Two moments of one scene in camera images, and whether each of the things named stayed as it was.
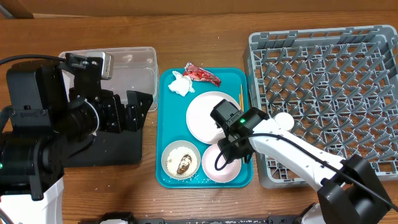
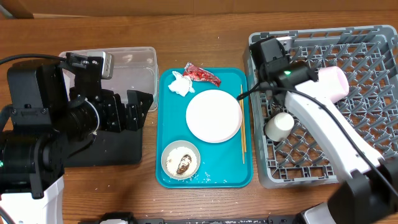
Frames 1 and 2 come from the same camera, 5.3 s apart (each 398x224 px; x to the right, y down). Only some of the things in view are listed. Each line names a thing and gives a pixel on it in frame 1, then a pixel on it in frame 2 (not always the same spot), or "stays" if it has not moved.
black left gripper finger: [136, 110] stays
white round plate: [199, 122] stays
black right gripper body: [233, 151] -> [270, 90]
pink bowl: [227, 173] -> [333, 81]
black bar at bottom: [124, 218] stays
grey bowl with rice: [181, 160] stays
